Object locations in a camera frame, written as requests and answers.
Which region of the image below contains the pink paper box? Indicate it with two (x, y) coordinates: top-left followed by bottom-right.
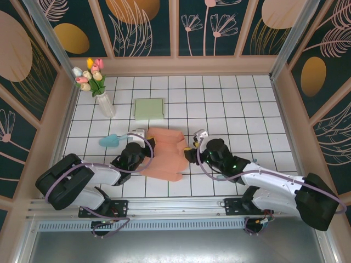
(141, 127), (190, 182)

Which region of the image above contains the green paper box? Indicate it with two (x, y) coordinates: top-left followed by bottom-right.
(133, 98), (166, 122)

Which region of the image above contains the light blue toy shovel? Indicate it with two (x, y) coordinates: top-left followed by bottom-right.
(99, 133), (129, 148)

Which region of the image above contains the light blue toy rake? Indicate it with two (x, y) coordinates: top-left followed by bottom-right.
(215, 157), (258, 182)

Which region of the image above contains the white ribbed vase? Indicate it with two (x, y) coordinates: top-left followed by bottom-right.
(95, 92), (116, 119)

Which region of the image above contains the base wiring bundle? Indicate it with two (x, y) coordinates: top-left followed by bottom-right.
(92, 218), (120, 239)
(245, 210), (275, 236)

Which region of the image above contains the artificial tulip bouquet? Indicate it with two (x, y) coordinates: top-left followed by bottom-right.
(72, 56), (107, 97)

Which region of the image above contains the grey metal sheet panel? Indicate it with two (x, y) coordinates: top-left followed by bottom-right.
(8, 216), (341, 263)

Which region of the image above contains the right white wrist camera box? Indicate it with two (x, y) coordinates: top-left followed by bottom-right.
(193, 128), (210, 142)

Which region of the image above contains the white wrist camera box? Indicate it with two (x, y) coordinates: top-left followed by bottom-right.
(126, 128), (146, 144)
(193, 128), (210, 142)

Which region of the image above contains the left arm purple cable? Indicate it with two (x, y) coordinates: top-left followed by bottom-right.
(45, 135), (157, 238)

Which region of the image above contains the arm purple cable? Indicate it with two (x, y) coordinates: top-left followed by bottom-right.
(196, 136), (347, 236)
(45, 135), (157, 238)

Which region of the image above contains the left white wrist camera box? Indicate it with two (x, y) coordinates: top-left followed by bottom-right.
(126, 128), (146, 144)

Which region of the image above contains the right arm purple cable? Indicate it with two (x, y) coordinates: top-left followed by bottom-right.
(196, 136), (347, 236)

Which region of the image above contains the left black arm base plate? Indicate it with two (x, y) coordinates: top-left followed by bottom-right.
(78, 199), (129, 219)

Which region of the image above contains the aluminium mounting rail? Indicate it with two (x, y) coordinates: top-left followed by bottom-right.
(26, 193), (326, 222)

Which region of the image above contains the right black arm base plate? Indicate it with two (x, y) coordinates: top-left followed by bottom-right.
(224, 196), (275, 217)

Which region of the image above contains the slotted grey cable duct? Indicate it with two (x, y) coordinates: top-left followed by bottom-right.
(37, 218), (247, 232)

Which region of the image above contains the aluminium frame post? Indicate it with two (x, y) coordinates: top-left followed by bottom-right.
(22, 0), (74, 80)
(269, 0), (322, 82)

